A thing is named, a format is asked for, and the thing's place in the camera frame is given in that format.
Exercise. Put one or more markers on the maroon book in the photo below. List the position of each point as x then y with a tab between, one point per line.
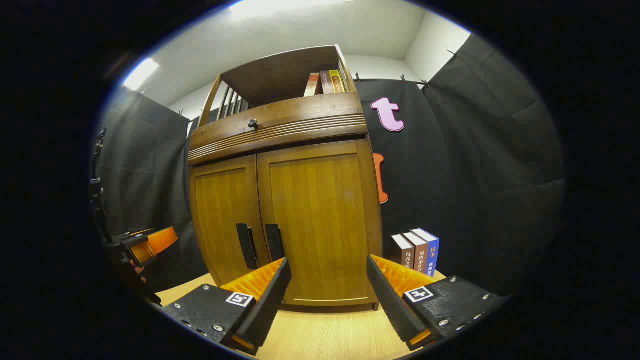
326	82

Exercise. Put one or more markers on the dark brown book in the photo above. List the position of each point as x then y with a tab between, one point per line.
401	252

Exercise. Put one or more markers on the black backdrop cloth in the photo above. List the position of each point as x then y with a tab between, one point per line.
475	175

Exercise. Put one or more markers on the blue book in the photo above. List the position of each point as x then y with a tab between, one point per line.
431	250

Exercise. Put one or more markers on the red book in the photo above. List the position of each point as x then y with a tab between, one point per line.
312	86

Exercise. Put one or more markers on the wooden double-door shoe cabinet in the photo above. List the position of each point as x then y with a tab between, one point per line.
280	75

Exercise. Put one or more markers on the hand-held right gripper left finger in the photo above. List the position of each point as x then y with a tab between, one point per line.
267	300

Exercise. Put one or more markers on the wooden shoe cabinet door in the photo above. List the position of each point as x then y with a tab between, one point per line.
320	215
220	215

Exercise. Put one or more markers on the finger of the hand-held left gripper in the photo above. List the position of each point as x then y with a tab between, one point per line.
160	242

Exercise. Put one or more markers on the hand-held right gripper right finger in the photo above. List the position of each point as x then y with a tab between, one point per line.
395	305

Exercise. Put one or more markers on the ceiling light panel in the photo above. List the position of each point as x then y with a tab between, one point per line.
141	74

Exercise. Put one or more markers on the black drawer knob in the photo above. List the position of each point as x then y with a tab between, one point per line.
253	124

